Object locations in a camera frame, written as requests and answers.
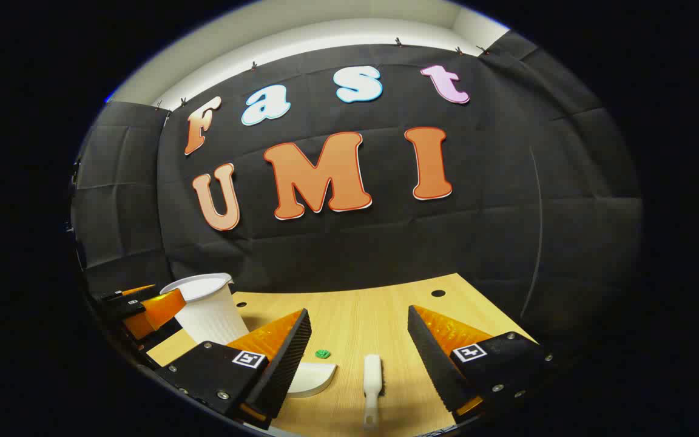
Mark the wooden desktop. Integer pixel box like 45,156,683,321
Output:
146,273,538,437

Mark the white ribbed garbage bin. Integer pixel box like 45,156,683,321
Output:
160,273,250,345

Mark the small white broom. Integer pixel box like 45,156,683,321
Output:
363,354,385,429

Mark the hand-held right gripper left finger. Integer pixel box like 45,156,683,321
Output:
154,308,312,430

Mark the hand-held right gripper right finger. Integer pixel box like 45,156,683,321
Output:
407,305,555,425

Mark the white plastic dustpan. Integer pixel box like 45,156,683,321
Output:
287,362,338,399

